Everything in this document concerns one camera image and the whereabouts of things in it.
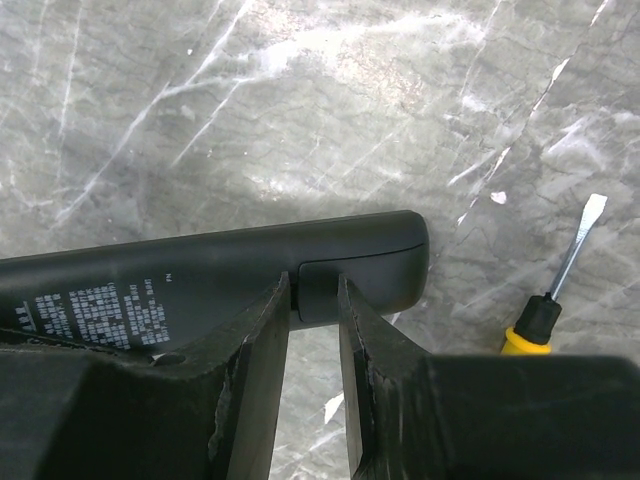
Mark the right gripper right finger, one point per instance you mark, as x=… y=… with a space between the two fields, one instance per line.
x=414 y=415

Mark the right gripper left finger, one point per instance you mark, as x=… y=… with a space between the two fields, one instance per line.
x=206 y=410

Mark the black remote control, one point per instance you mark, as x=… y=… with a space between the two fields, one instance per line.
x=154 y=296

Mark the yellow handled screwdriver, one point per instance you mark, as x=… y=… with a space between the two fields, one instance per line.
x=531 y=333

